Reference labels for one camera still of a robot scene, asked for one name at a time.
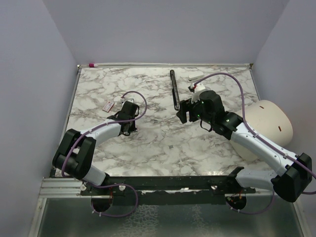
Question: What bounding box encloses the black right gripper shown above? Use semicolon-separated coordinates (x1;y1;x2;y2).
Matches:
177;97;214;125

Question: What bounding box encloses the white stapler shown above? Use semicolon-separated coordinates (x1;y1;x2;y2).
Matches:
187;72;204;82

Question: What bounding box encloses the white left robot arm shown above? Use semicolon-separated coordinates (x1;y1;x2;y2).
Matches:
52;101;139;195

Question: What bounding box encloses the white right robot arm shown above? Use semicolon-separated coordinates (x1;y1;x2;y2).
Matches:
176;89;312;202

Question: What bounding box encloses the red white staple box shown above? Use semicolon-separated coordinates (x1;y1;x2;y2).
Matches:
102;101;114;113

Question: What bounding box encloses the pink capped white tube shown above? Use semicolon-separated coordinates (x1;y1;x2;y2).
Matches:
88;63;98;68

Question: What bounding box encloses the large white paper roll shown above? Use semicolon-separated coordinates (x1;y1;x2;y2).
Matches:
245;100;293;147

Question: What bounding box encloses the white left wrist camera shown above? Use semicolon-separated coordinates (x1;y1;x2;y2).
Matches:
120;98;134;103

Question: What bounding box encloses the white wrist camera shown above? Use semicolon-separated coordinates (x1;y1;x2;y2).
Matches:
120;98;134;103
189;82;206;104

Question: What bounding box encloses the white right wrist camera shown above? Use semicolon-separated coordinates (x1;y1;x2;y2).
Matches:
189;82;206;104

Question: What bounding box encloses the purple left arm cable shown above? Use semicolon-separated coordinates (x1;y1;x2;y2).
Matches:
61;91;148;218

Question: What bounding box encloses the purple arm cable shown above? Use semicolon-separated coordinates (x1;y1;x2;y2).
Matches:
61;91;148;218
191;73;316;214

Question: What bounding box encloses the aluminium frame rail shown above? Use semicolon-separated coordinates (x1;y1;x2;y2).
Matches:
39;174;299;198

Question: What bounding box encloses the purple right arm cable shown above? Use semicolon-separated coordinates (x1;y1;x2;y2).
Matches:
191;73;316;214

